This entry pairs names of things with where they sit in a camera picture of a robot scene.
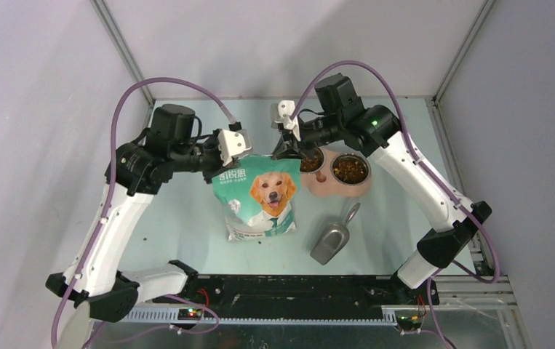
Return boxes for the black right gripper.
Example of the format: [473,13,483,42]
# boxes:
[271,113,343,162]

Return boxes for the green pet food bag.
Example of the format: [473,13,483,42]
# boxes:
[212,155,301,242]

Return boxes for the metal food scoop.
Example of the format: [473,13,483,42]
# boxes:
[310,202,361,265]

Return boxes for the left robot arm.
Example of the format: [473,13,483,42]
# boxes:
[45,104,249,323]

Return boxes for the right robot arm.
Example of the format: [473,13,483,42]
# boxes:
[270,73,492,304]

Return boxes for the kibble in left bowl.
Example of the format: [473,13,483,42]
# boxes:
[300,154,324,173]

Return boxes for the kibble in bowl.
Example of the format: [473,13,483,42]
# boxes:
[333,156,369,184]
[300,154,324,173]

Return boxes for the steel bowl left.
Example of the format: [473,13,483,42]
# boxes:
[300,148,325,174]

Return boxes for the steel bowl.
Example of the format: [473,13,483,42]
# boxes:
[330,153,372,186]
[300,148,325,174]

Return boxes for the pink double bowl stand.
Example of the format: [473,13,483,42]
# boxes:
[300,148,372,198]

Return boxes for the steel bowl right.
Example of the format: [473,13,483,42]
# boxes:
[330,153,372,186]

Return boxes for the kibble in right bowl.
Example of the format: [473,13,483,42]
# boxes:
[333,156,369,184]

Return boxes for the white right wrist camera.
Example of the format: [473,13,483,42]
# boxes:
[270,100,301,141]

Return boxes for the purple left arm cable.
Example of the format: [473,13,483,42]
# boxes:
[50,77,239,349]

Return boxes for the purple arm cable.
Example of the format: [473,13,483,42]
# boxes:
[289,60,500,349]
[50,77,239,349]

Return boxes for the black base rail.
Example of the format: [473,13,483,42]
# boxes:
[178,275,439,321]

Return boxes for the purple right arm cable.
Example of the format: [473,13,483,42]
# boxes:
[289,60,500,349]

